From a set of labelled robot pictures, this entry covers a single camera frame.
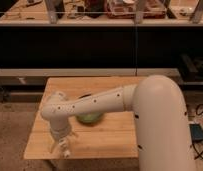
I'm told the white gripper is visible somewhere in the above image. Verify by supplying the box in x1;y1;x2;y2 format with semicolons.
50;125;78;153

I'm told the white plastic bottle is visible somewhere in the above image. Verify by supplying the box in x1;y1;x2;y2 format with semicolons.
59;139;71;158

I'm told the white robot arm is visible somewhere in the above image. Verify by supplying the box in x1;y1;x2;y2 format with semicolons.
40;75;196;171

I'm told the green plate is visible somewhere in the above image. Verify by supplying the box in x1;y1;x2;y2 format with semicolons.
76;113;103;124

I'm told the wooden folding table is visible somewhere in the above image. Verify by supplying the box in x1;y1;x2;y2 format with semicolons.
23;76;153;171

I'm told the dark blue power box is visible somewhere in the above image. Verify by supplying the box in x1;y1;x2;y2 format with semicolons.
190;124;203;142

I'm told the long wooden workbench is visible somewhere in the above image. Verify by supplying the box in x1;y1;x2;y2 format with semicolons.
0;0;203;78

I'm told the black equipment right side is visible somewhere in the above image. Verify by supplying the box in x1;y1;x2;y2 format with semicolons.
178;54;203;82

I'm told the black cable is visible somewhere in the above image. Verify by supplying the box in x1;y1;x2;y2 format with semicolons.
186;101;203;164

